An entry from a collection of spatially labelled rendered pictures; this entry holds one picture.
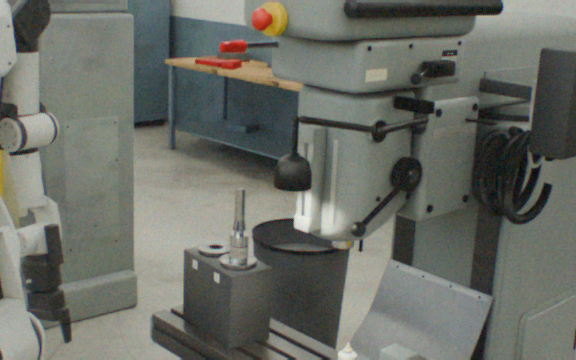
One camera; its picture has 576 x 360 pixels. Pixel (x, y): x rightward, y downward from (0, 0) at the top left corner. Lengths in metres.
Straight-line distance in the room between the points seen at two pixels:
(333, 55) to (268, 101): 6.60
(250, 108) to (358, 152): 6.77
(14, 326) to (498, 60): 1.21
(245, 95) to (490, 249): 6.56
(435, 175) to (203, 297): 0.67
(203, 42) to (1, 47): 7.12
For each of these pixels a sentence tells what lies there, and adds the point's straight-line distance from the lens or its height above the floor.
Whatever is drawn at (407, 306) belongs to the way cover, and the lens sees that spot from 2.13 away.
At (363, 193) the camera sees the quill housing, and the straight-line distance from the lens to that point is 1.63.
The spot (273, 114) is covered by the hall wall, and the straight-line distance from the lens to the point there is 8.11.
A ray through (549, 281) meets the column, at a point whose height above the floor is 1.12.
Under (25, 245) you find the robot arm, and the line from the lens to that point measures 2.01.
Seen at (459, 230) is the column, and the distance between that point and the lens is 2.04.
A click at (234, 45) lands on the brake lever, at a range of 1.57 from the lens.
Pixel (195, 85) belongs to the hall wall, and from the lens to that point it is 9.03.
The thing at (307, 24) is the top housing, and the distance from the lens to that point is 1.46.
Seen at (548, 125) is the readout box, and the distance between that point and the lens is 1.67.
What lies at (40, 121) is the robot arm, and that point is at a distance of 2.00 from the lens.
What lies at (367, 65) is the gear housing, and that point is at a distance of 1.53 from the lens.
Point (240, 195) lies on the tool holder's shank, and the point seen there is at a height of 1.32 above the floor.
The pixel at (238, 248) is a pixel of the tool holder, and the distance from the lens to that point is 1.97.
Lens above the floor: 1.87
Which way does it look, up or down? 15 degrees down
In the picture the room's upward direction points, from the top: 3 degrees clockwise
